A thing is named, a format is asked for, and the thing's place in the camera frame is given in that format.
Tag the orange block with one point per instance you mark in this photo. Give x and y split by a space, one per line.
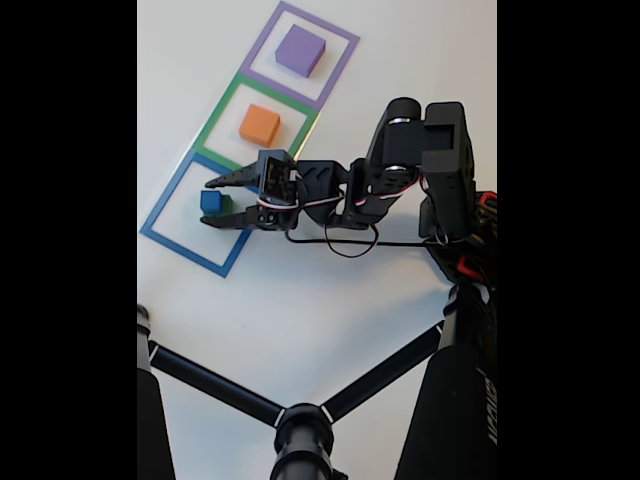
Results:
259 125

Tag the small blue cube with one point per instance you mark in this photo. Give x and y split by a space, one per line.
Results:
210 201

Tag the black red table clamp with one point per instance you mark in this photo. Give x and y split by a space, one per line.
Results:
472 265

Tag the purple block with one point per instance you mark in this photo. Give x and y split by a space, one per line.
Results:
300 50

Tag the black camera tripod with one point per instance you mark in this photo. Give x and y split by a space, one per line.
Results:
300 425

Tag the purple square frame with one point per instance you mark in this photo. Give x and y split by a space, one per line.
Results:
340 55

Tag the green square frame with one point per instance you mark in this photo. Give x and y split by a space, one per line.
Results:
212 112

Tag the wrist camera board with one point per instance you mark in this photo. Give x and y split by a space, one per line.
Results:
277 177

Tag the blue square frame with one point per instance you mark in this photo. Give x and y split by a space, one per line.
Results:
200 255

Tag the green block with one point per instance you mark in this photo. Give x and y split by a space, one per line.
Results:
227 202

